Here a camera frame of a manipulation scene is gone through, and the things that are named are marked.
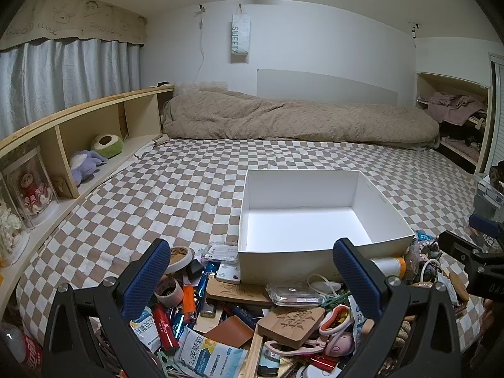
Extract green white plush toy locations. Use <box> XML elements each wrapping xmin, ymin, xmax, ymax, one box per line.
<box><xmin>90</xmin><ymin>133</ymin><xmax>123</xmax><ymax>159</ymax></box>

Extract clear bottle red label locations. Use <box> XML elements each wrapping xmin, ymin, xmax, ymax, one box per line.
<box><xmin>0</xmin><ymin>322</ymin><xmax>44</xmax><ymax>375</ymax></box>

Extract clear storage container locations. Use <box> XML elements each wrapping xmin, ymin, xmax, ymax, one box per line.
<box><xmin>474</xmin><ymin>173</ymin><xmax>504</xmax><ymax>221</ymax></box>

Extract small white box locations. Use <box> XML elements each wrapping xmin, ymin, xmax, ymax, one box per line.
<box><xmin>216</xmin><ymin>262</ymin><xmax>242</xmax><ymax>284</ymax></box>

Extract pink clothes pile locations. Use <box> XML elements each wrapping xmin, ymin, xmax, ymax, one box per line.
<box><xmin>427</xmin><ymin>92</ymin><xmax>488</xmax><ymax>124</ymax></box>

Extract clear lidded case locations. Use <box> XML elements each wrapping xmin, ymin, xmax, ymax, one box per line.
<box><xmin>270</xmin><ymin>282</ymin><xmax>324</xmax><ymax>307</ymax></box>

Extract white board panel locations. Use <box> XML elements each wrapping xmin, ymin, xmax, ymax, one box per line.
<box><xmin>256</xmin><ymin>69</ymin><xmax>400</xmax><ymax>107</ymax></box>

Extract orange white ring pair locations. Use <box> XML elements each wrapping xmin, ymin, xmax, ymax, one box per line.
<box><xmin>318</xmin><ymin>305</ymin><xmax>355</xmax><ymax>335</ymax></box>

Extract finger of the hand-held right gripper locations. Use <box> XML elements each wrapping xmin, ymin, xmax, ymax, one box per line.
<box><xmin>438</xmin><ymin>230</ymin><xmax>495</xmax><ymax>274</ymax></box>
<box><xmin>469</xmin><ymin>213</ymin><xmax>504</xmax><ymax>243</ymax></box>

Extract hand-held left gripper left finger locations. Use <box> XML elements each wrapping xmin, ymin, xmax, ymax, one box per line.
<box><xmin>43</xmin><ymin>238</ymin><xmax>172</xmax><ymax>378</ymax></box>

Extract white blue medicine sachet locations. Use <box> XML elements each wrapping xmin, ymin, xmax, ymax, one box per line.
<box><xmin>174</xmin><ymin>327</ymin><xmax>249</xmax><ymax>378</ymax></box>
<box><xmin>130</xmin><ymin>308</ymin><xmax>163</xmax><ymax>353</ymax></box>

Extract flat clear plastic case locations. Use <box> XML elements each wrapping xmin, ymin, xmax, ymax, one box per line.
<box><xmin>201</xmin><ymin>242</ymin><xmax>239</xmax><ymax>262</ymax></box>

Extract hanging paper bag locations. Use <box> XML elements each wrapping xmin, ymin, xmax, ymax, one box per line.
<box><xmin>230</xmin><ymin>4</ymin><xmax>251</xmax><ymax>64</ymax></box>

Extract pink scissors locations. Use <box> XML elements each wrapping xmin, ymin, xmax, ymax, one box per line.
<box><xmin>263</xmin><ymin>333</ymin><xmax>355</xmax><ymax>363</ymax></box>

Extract white wall cable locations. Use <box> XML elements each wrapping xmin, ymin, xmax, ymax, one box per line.
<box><xmin>188</xmin><ymin>3</ymin><xmax>207</xmax><ymax>85</ymax></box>

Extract wooden bedside shelf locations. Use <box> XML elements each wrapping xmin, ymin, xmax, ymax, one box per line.
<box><xmin>0</xmin><ymin>84</ymin><xmax>175</xmax><ymax>308</ymax></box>

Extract purple white plush toy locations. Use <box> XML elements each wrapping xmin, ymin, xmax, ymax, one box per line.
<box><xmin>70</xmin><ymin>150</ymin><xmax>108</xmax><ymax>186</ymax></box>

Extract white louvred door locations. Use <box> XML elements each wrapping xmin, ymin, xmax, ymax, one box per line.
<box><xmin>488</xmin><ymin>53</ymin><xmax>504</xmax><ymax>174</ymax></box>

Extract white cable loop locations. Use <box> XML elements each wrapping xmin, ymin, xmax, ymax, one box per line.
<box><xmin>419</xmin><ymin>259</ymin><xmax>442</xmax><ymax>284</ymax></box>

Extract white flower ornament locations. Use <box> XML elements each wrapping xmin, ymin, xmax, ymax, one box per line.
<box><xmin>0</xmin><ymin>199</ymin><xmax>31</xmax><ymax>268</ymax></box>

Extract bear doll red dress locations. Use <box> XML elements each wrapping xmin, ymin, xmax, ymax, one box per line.
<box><xmin>18</xmin><ymin>171</ymin><xmax>54</xmax><ymax>217</ymax></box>

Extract brown leather card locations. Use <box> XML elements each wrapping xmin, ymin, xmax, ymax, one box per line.
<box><xmin>204</xmin><ymin>316</ymin><xmax>255</xmax><ymax>349</ymax></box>

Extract green plastic clip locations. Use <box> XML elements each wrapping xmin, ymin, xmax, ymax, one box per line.
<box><xmin>320</xmin><ymin>293</ymin><xmax>351</xmax><ymax>311</ymax></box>

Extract patterned fabric scrunchie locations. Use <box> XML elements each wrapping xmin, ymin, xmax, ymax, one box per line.
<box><xmin>405</xmin><ymin>240</ymin><xmax>439</xmax><ymax>262</ymax></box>

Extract white bottle orange cap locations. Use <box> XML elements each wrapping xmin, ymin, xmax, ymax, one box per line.
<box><xmin>370</xmin><ymin>257</ymin><xmax>407</xmax><ymax>277</ymax></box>

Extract red glossy lighter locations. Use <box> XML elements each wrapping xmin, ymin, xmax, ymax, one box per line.
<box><xmin>153</xmin><ymin>304</ymin><xmax>180</xmax><ymax>350</ymax></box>

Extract long carved wooden plaque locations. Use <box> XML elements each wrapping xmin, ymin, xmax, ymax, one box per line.
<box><xmin>205</xmin><ymin>276</ymin><xmax>276</xmax><ymax>306</ymax></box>

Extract beige printed valance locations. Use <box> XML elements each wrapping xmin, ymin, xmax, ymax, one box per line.
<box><xmin>0</xmin><ymin>0</ymin><xmax>148</xmax><ymax>52</ymax></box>

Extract beige quilt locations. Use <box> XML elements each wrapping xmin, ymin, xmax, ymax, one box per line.
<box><xmin>161</xmin><ymin>83</ymin><xmax>441</xmax><ymax>151</ymax></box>

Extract square carved wooden block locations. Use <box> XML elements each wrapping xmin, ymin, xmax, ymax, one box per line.
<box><xmin>257</xmin><ymin>306</ymin><xmax>325</xmax><ymax>350</ymax></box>

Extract grey curtain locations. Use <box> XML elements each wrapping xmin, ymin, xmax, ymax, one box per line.
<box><xmin>0</xmin><ymin>38</ymin><xmax>143</xmax><ymax>140</ymax></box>

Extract orange lighter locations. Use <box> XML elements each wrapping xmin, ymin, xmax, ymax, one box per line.
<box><xmin>182</xmin><ymin>284</ymin><xmax>198</xmax><ymax>322</ymax></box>

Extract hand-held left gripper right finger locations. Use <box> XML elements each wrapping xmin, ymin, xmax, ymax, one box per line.
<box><xmin>333</xmin><ymin>237</ymin><xmax>462</xmax><ymax>378</ymax></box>

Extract white tape roll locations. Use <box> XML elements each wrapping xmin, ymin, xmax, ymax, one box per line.
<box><xmin>164</xmin><ymin>246</ymin><xmax>195</xmax><ymax>274</ymax></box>

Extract white cardboard box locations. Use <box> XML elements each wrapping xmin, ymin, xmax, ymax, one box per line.
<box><xmin>237</xmin><ymin>169</ymin><xmax>416</xmax><ymax>285</ymax></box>

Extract open closet shelf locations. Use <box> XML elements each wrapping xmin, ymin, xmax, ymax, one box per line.
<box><xmin>415</xmin><ymin>72</ymin><xmax>493</xmax><ymax>174</ymax></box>

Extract brown clear tape roll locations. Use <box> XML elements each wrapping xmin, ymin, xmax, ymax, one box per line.
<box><xmin>154</xmin><ymin>276</ymin><xmax>184</xmax><ymax>307</ymax></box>

